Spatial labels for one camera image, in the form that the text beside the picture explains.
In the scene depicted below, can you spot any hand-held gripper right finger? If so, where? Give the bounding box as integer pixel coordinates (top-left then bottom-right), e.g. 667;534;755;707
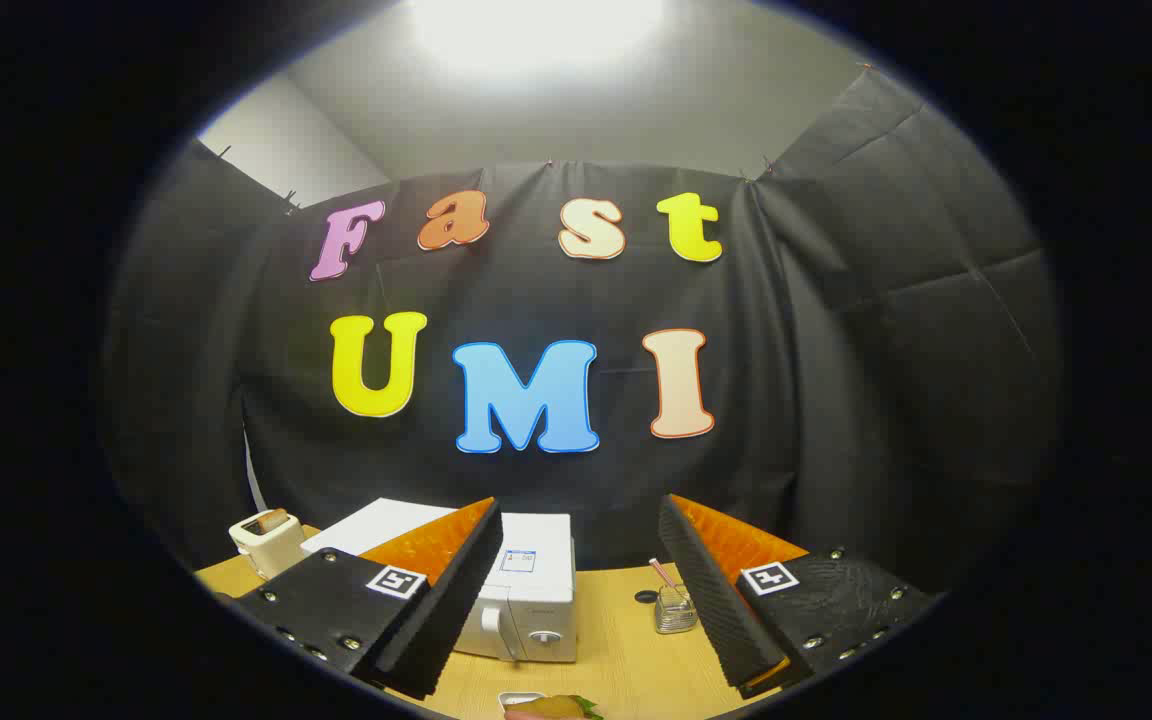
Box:
657;493;940;701

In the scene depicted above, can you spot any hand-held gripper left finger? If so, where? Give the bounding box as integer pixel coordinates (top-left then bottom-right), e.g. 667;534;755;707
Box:
234;497;504;701

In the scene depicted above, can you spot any sandwich with lettuce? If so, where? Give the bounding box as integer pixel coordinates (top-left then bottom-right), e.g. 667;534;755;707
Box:
504;695;605;720

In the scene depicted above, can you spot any black backdrop cloth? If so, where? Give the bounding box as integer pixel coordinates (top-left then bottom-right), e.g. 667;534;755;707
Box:
101;65;1067;601

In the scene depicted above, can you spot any wire mesh pen holder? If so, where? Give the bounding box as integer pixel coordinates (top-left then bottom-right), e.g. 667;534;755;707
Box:
654;583;697;635

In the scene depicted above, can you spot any cream white toaster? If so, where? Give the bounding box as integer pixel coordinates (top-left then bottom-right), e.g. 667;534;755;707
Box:
229;510;309;581

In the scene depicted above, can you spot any white microwave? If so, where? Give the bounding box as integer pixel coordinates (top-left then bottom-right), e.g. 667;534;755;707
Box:
301;497;578;664

